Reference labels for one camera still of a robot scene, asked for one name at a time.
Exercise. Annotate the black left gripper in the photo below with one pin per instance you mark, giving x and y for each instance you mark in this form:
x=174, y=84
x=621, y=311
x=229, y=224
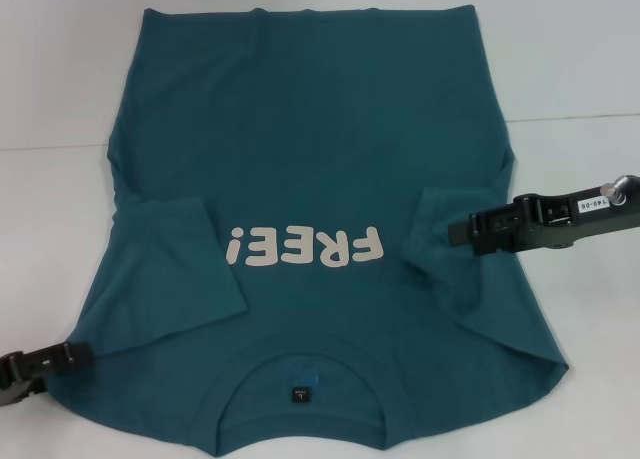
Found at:
x=10, y=379

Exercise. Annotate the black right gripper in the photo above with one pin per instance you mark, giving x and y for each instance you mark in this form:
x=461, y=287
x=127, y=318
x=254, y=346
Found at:
x=575, y=224

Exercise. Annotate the teal t-shirt with FREE print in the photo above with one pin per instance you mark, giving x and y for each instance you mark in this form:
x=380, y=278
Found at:
x=310, y=154

